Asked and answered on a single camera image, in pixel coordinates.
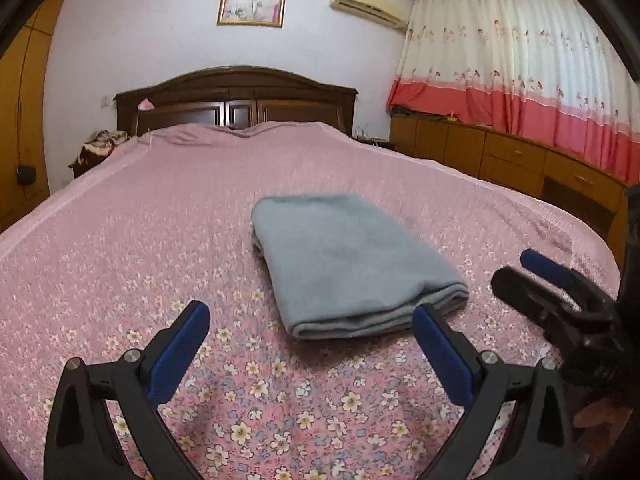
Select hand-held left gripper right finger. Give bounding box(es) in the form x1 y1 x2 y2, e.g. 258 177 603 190
411 303 583 480

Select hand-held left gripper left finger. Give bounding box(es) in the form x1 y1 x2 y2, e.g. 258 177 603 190
44 301 211 480

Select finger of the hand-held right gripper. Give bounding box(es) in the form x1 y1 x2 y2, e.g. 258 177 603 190
491 266 568 333
520 248 598 303

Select grey pants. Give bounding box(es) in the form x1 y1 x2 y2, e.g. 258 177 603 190
250 192 471 341

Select person's right hand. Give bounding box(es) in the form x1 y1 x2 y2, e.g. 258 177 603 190
574 399 633 431

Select bed with pink floral bedspread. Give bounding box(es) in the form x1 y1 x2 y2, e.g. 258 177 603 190
0 121 621 480

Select low wooden cabinet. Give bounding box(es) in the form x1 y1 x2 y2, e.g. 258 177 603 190
390 114 630 231

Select dark wooden nightstand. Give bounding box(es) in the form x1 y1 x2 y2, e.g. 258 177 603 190
69 152 101 178

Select cluttered wooden nightstand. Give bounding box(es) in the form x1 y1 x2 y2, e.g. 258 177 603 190
352 127 396 151

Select cream and red curtain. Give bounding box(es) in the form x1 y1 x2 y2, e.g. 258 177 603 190
386 0 640 186

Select pile of crumpled cloth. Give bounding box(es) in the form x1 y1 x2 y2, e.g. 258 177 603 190
80 129 130 157

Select dark wooden headboard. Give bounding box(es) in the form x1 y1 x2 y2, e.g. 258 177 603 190
113 65 360 136

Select wooden wardrobe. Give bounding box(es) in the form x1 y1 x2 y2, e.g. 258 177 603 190
0 0 68 233

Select wall air conditioner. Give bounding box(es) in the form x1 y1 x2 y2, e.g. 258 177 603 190
329 0 408 31

